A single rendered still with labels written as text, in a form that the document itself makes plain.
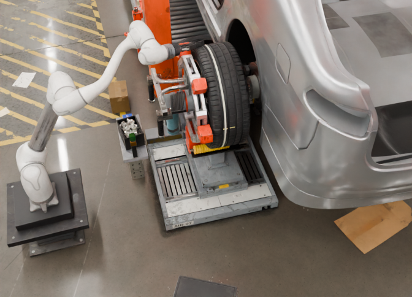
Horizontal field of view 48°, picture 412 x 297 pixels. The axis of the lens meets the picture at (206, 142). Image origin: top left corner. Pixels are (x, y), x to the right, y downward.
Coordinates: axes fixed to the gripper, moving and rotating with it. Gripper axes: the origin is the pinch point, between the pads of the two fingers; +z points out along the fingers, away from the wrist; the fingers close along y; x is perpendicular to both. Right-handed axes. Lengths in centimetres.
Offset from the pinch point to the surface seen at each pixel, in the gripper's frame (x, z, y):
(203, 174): -96, 4, -18
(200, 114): -35.3, -20.3, 21.6
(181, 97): -24.9, -25.9, 12.5
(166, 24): 10.6, -0.5, -33.0
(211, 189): -106, 4, -10
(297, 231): -137, 39, 37
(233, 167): -95, 25, -9
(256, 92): -35.7, 28.1, 17.6
